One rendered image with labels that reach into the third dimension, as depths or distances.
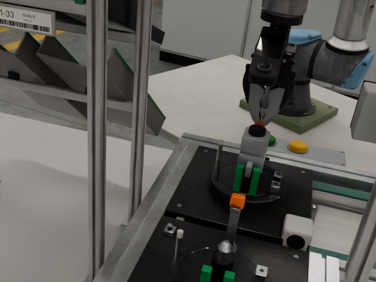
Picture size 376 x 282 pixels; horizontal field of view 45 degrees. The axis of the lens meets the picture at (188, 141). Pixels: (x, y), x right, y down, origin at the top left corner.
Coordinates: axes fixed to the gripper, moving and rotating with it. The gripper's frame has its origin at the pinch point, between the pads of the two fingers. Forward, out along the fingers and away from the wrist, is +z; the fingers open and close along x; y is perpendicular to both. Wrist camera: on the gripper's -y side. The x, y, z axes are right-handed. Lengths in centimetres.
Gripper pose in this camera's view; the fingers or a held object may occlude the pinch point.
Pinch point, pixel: (260, 122)
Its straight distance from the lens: 86.4
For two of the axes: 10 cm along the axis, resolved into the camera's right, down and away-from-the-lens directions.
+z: -1.0, 8.7, 4.8
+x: -9.6, -2.1, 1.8
